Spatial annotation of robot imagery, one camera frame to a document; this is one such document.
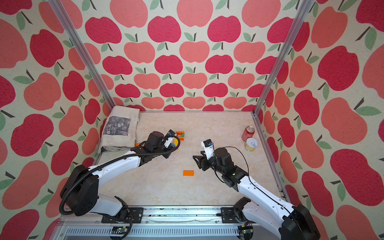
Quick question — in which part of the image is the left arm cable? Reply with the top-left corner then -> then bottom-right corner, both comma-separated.
59,134 -> 181,216

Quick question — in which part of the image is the folded beige towel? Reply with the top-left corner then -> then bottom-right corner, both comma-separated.
98,106 -> 140,153

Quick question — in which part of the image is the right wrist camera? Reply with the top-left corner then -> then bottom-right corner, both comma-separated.
201,139 -> 215,160

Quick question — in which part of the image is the frame post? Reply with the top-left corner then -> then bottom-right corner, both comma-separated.
48,0 -> 116,110
252,1 -> 315,120

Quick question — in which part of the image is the left frame post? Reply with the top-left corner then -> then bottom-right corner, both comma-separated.
48,0 -> 116,110

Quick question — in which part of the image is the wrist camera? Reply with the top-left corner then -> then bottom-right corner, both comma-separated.
201,139 -> 215,160
164,130 -> 177,148

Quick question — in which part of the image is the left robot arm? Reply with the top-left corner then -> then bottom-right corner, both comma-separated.
59,130 -> 179,224

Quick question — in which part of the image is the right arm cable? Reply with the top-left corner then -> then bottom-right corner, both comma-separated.
209,146 -> 304,240

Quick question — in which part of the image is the red soda can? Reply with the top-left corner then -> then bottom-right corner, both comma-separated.
242,126 -> 255,142

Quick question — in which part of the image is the orange lego brick small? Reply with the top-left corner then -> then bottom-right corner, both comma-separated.
183,170 -> 195,177

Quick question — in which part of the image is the right frame post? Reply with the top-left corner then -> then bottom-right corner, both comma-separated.
252,1 -> 315,120

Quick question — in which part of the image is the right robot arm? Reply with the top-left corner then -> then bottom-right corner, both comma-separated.
193,148 -> 321,240

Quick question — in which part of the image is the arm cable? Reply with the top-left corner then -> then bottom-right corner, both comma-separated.
59,134 -> 181,216
209,146 -> 304,240

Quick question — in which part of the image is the yellow tin can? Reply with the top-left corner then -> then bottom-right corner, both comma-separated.
245,138 -> 259,152

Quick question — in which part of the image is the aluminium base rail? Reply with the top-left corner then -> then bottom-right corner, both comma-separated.
59,205 -> 310,240

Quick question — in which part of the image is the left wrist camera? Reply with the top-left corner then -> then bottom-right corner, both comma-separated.
164,130 -> 177,148

